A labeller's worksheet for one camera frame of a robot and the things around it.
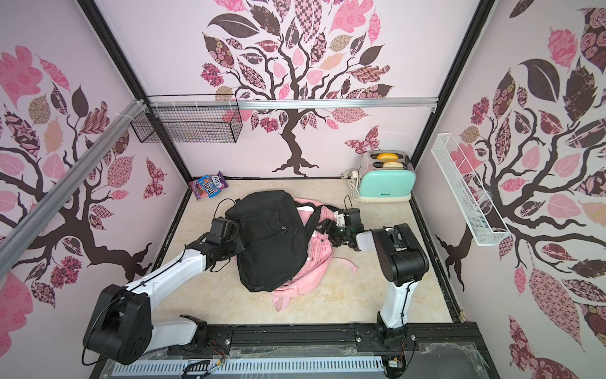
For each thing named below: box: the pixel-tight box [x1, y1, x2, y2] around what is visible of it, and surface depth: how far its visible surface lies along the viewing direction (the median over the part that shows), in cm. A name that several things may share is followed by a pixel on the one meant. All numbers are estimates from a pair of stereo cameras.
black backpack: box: [226, 189, 322, 293], surface depth 91 cm
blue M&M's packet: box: [196, 175, 222, 199], surface depth 116 cm
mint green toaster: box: [359, 149, 417, 203], surface depth 105 cm
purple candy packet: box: [210, 170, 229, 191], surface depth 120 cm
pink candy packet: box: [189, 180, 208, 201], surface depth 116 cm
